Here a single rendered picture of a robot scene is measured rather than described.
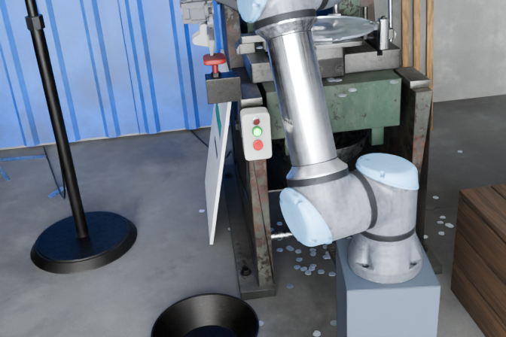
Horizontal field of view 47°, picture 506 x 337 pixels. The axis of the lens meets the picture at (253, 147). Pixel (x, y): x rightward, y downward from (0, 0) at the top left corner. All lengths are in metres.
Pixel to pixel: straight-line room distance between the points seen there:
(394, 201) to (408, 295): 0.20
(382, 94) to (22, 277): 1.35
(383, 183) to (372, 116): 0.66
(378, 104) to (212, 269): 0.79
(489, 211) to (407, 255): 0.51
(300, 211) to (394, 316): 0.32
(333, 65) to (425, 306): 0.78
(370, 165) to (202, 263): 1.06
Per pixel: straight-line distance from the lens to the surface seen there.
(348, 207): 1.05
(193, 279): 1.97
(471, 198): 1.70
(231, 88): 1.58
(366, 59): 1.75
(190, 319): 1.78
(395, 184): 1.08
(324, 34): 1.65
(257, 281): 1.88
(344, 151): 1.83
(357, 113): 1.70
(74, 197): 2.17
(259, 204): 1.70
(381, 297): 1.18
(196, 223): 2.26
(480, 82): 3.47
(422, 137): 1.73
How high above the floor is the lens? 1.17
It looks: 24 degrees down
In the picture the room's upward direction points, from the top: 4 degrees counter-clockwise
